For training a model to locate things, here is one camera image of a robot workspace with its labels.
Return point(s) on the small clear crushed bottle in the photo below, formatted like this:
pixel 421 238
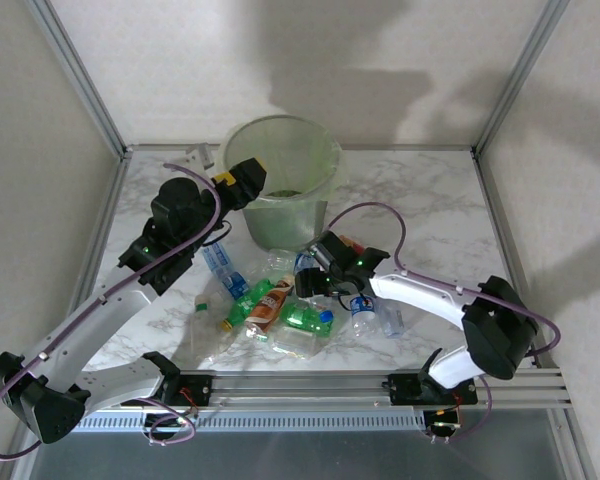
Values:
pixel 392 322

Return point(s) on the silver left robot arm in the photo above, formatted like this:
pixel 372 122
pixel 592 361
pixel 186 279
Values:
pixel 110 310

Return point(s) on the aluminium frame post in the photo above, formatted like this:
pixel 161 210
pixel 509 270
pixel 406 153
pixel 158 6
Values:
pixel 520 75
pixel 80 85
pixel 575 450

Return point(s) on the large clear bottle green label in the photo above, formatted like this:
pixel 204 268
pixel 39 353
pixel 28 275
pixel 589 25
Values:
pixel 295 345

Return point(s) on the clear Pepsi bottle blue cap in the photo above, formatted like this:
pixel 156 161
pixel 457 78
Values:
pixel 362 320

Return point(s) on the crushed bottle dark blue label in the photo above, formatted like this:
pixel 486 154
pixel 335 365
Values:
pixel 236 285

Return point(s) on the slotted aluminium mounting rail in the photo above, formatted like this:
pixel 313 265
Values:
pixel 305 390

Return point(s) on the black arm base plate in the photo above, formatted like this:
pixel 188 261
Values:
pixel 400 387
pixel 197 387

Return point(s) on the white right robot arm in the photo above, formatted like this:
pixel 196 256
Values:
pixel 420 295

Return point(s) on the aluminium frame side bar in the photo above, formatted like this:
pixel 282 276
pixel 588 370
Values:
pixel 505 240
pixel 100 225

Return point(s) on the clear bottle light blue label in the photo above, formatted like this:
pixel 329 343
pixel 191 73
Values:
pixel 217 257

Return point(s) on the translucent green bin liner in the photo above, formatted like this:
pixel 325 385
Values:
pixel 336 170

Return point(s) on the clear bottle white cap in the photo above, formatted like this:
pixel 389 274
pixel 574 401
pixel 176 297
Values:
pixel 201 303

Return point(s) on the translucent green waste bin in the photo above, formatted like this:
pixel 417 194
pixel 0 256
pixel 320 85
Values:
pixel 280 225

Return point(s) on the aluminium frame cross bar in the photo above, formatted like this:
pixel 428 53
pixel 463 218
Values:
pixel 405 147

